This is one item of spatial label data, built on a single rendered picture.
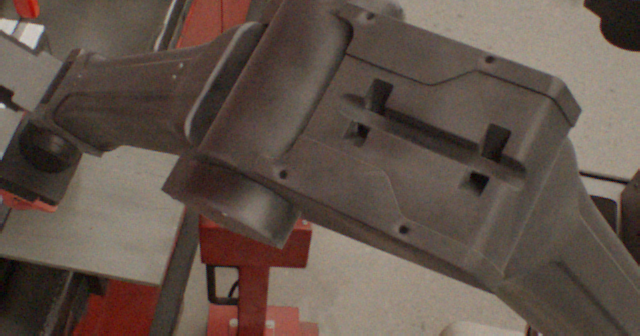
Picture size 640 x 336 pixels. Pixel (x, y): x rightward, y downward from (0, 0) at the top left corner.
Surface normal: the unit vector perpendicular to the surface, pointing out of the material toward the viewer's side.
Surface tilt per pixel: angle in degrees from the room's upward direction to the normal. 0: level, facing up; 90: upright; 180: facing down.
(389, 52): 24
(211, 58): 54
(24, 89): 37
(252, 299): 90
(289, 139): 29
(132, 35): 0
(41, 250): 0
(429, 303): 0
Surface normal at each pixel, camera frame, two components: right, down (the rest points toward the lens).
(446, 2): 0.09, -0.56
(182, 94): -0.73, -0.50
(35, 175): 0.54, -0.40
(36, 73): 0.37, 0.00
